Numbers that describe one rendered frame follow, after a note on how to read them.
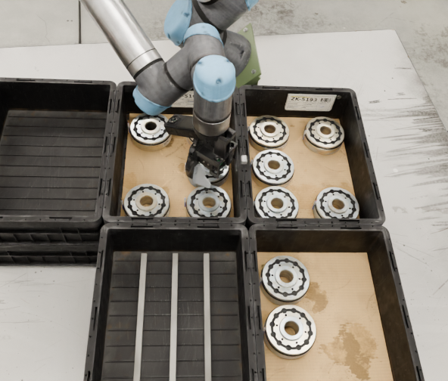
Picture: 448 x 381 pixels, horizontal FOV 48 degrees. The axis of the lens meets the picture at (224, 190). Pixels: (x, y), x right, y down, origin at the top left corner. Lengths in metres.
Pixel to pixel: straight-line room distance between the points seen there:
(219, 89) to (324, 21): 2.22
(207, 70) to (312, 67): 0.84
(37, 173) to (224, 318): 0.56
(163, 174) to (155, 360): 0.44
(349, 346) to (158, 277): 0.42
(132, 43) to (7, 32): 1.95
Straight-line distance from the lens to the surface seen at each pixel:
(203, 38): 1.01
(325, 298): 1.12
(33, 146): 1.32
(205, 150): 1.07
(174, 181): 1.21
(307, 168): 1.27
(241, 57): 1.43
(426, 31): 3.26
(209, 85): 0.91
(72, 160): 1.27
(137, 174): 1.23
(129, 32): 1.08
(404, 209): 1.46
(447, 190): 1.55
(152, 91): 1.05
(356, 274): 1.16
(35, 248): 1.19
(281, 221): 1.06
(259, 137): 1.27
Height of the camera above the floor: 1.83
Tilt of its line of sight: 57 degrees down
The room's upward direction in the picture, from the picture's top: 8 degrees clockwise
